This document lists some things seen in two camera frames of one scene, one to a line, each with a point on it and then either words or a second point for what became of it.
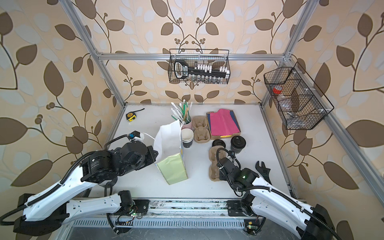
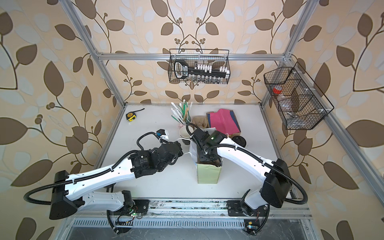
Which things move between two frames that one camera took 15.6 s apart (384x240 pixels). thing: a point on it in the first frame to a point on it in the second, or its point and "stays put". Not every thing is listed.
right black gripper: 221,176 to 202,158
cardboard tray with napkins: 223,124 stays put
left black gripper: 151,159 to 179,152
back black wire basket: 199,69 stays put
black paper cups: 187,136 stays put
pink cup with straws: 183,114 stays put
